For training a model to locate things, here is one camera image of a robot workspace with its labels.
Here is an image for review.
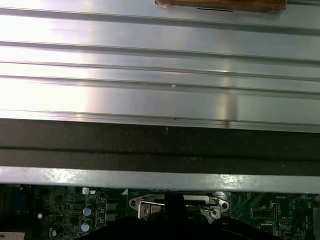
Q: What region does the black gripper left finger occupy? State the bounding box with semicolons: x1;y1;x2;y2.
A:
83;193;176;240

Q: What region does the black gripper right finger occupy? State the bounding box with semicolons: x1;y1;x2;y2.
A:
175;193;283;240

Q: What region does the CPU socket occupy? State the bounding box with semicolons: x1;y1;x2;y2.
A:
128;192;230;227

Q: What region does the green motherboard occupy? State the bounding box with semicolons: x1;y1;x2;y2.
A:
0;184;320;240

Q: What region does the black PC case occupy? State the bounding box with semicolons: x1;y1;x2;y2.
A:
0;117;320;240

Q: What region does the brown square base plate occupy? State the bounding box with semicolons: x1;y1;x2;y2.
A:
154;0;288;13

